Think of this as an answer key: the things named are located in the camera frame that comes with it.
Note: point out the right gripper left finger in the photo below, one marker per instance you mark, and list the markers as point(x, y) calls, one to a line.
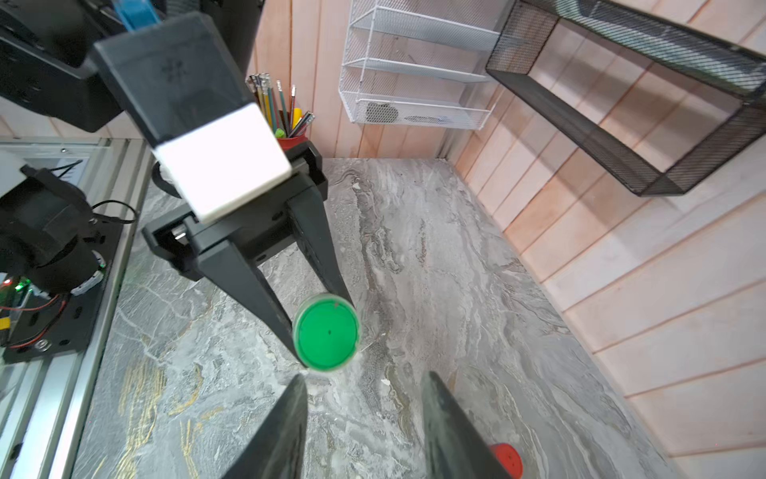
point(277, 449)

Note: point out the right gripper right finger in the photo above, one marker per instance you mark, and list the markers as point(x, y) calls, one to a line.
point(453, 446)

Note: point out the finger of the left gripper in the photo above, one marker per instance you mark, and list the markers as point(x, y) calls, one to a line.
point(226, 267)
point(312, 234)

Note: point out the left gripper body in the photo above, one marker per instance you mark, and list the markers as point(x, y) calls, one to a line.
point(260, 229)

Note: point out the red paint jar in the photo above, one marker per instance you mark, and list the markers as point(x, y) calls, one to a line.
point(509, 458)

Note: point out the green paint jar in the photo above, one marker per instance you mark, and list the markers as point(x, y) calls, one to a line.
point(326, 332)

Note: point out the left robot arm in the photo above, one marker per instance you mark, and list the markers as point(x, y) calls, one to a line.
point(47, 68)

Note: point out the red pencil cup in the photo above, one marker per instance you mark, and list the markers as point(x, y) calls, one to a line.
point(289, 143)

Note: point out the bundle of pencils and pens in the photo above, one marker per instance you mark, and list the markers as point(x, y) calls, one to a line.
point(285, 119)

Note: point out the white wire shelf rack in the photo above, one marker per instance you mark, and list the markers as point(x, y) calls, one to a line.
point(420, 63)

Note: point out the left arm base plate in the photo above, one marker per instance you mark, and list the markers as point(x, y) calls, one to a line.
point(47, 327)

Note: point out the black mesh wall basket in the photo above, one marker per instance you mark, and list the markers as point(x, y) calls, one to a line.
point(657, 105)

